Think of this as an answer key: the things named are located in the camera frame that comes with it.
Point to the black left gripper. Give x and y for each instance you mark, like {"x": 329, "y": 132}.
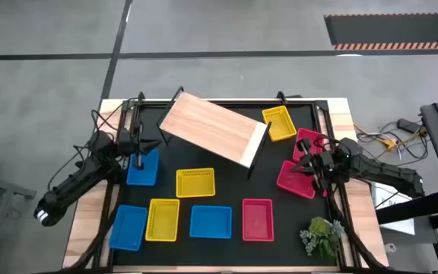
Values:
{"x": 127, "y": 144}

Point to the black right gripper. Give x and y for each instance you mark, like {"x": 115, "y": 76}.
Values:
{"x": 323, "y": 161}

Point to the blue plastic basket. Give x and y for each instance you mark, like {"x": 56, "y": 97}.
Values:
{"x": 127, "y": 228}
{"x": 210, "y": 222}
{"x": 148, "y": 173}

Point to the small white floor block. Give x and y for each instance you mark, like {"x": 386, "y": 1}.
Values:
{"x": 390, "y": 249}

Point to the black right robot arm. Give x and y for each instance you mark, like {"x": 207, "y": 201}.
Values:
{"x": 386, "y": 173}

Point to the black metal table frame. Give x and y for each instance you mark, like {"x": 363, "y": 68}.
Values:
{"x": 302, "y": 102}

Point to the black hazard-striped floor mat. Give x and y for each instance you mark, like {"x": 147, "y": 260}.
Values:
{"x": 394, "y": 30}

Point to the black table mat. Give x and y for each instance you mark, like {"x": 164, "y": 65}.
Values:
{"x": 234, "y": 190}

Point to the red plastic basket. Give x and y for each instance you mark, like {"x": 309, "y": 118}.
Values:
{"x": 310, "y": 137}
{"x": 258, "y": 220}
{"x": 295, "y": 182}

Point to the artificial green plant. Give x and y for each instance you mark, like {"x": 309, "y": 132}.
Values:
{"x": 321, "y": 228}

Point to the black power adapter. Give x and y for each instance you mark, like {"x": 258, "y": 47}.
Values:
{"x": 407, "y": 125}

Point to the yellow plastic basket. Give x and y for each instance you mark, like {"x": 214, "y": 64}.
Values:
{"x": 162, "y": 220}
{"x": 195, "y": 183}
{"x": 280, "y": 123}

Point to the yellow power plug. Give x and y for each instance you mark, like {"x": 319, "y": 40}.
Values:
{"x": 389, "y": 144}

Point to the white cardboard box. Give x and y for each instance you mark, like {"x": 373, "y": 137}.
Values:
{"x": 384, "y": 194}

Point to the wooden shelf with black frame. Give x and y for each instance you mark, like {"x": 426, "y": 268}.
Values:
{"x": 207, "y": 125}

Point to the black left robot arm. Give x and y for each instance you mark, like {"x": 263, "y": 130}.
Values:
{"x": 74, "y": 182}

